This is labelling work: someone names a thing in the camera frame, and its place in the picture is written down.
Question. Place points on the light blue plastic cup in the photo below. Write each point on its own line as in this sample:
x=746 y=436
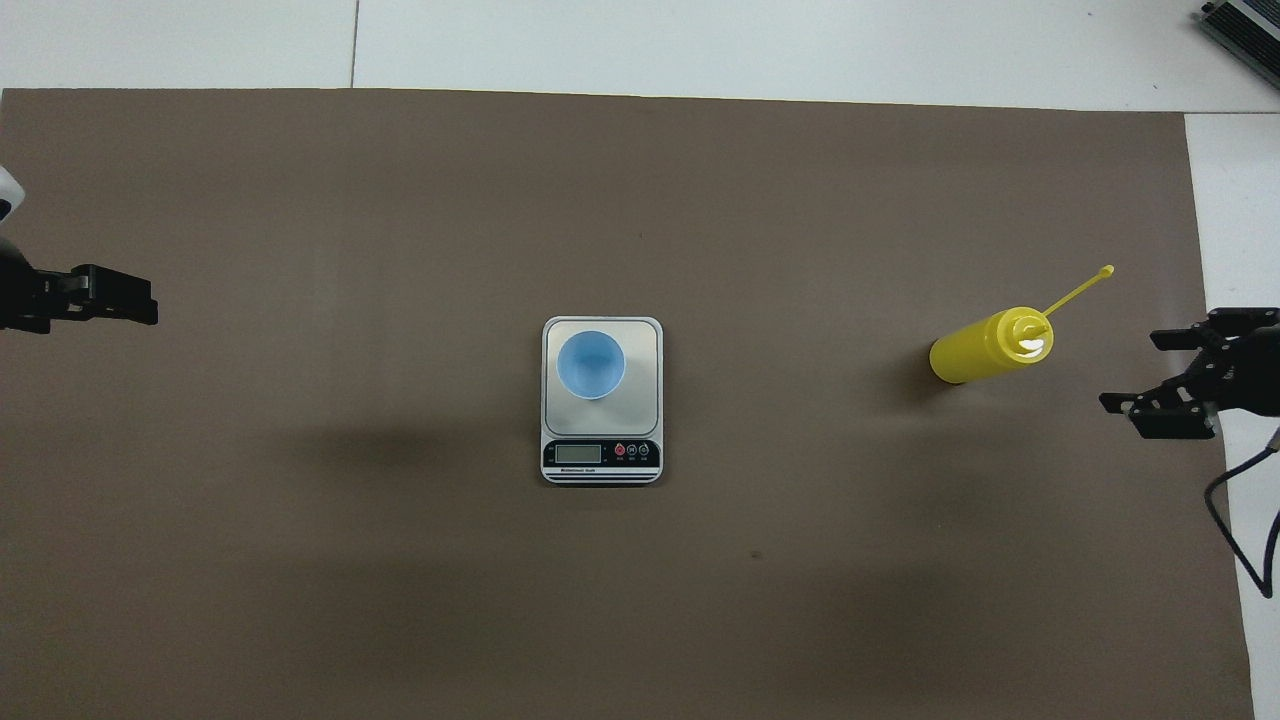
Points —
x=590 y=365

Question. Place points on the yellow squeeze seasoning bottle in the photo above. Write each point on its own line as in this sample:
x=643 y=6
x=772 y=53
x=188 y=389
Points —
x=975 y=350

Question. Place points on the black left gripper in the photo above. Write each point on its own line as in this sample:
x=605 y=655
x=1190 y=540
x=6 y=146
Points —
x=25 y=295

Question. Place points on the silver digital kitchen scale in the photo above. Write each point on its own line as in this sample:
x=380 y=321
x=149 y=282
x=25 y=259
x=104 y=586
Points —
x=602 y=440

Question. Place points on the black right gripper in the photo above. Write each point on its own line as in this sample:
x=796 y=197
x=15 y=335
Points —
x=1250 y=375

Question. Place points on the black ribbed metal device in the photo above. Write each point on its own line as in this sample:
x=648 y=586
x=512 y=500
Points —
x=1245 y=30

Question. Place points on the brown table mat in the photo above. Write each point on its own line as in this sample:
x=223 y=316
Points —
x=400 y=600

